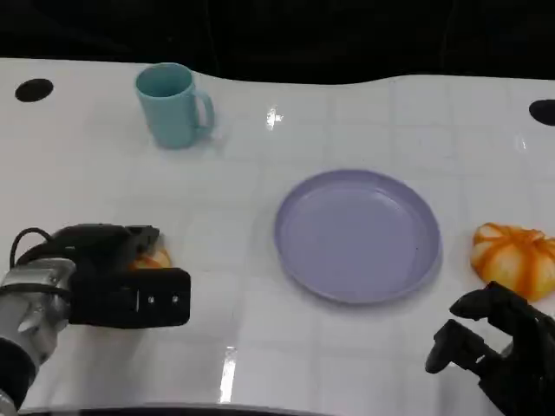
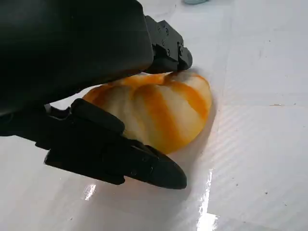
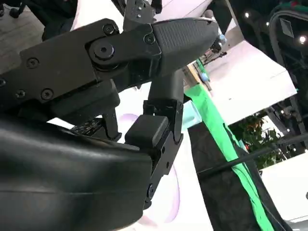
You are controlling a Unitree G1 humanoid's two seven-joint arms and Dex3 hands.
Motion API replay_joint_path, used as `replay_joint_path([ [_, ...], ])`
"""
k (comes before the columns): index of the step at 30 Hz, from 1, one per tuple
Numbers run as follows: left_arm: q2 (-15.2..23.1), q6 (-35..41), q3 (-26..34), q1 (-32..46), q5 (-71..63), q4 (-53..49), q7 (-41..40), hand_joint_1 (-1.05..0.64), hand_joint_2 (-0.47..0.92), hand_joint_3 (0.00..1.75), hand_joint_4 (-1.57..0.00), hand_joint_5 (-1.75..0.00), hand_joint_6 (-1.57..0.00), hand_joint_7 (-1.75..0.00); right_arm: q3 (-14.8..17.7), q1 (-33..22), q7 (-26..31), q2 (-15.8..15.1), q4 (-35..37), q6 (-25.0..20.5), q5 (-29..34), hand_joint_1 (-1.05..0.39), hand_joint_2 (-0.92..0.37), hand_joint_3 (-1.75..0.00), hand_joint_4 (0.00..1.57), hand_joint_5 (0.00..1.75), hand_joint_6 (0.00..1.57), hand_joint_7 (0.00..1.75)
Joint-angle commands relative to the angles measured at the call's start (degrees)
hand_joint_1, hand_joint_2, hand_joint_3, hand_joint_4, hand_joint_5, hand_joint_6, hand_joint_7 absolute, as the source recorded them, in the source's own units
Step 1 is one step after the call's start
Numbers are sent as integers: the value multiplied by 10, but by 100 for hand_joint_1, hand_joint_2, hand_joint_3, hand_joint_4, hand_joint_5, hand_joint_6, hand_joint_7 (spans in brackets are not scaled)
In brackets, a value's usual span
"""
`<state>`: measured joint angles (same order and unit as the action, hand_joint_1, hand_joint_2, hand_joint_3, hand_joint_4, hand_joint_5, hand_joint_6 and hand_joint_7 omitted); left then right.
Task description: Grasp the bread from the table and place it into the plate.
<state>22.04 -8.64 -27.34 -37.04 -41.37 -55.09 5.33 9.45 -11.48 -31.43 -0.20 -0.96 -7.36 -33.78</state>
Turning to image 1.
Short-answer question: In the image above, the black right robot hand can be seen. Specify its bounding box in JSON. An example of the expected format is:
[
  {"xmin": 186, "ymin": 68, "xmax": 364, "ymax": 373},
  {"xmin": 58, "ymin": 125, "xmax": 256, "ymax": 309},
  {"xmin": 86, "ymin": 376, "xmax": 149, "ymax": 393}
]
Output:
[{"xmin": 424, "ymin": 280, "xmax": 555, "ymax": 416}]

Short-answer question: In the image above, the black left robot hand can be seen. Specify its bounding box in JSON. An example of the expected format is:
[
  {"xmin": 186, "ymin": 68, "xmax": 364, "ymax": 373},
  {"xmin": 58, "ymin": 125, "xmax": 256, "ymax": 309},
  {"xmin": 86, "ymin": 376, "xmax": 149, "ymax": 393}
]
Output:
[{"xmin": 50, "ymin": 224, "xmax": 161, "ymax": 273}]

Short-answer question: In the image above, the orange and white bread roll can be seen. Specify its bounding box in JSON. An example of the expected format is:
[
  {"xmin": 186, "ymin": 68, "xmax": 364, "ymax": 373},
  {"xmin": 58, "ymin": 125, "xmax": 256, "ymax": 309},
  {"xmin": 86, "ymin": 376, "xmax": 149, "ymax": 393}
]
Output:
[
  {"xmin": 129, "ymin": 248, "xmax": 173, "ymax": 271},
  {"xmin": 471, "ymin": 222, "xmax": 555, "ymax": 303}
]

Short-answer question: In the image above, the pale green mug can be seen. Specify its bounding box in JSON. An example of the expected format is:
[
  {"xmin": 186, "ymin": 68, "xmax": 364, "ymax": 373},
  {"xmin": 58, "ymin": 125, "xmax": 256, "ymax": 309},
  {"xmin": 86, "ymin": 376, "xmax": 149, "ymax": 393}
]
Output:
[{"xmin": 134, "ymin": 62, "xmax": 216, "ymax": 151}]

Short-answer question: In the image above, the black table grommet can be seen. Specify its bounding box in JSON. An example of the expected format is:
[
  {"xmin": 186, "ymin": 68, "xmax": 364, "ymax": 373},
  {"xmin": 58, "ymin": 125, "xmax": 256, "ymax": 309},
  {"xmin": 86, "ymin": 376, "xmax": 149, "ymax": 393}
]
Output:
[
  {"xmin": 15, "ymin": 78, "xmax": 55, "ymax": 103},
  {"xmin": 528, "ymin": 99, "xmax": 555, "ymax": 125}
]

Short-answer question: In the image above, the lilac plate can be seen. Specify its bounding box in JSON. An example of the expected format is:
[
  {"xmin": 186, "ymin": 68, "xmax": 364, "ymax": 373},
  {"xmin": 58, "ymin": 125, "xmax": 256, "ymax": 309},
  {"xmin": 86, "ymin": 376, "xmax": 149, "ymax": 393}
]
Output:
[{"xmin": 273, "ymin": 168, "xmax": 443, "ymax": 304}]

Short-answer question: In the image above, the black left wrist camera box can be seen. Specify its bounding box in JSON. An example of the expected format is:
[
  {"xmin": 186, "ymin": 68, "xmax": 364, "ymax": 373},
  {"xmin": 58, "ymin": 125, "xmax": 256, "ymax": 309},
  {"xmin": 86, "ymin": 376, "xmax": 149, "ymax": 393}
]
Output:
[{"xmin": 68, "ymin": 267, "xmax": 193, "ymax": 328}]

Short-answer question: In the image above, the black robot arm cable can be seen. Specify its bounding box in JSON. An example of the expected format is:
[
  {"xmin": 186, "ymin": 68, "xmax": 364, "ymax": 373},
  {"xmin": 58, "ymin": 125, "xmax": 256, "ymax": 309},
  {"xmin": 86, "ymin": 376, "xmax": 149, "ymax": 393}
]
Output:
[{"xmin": 10, "ymin": 227, "xmax": 60, "ymax": 266}]

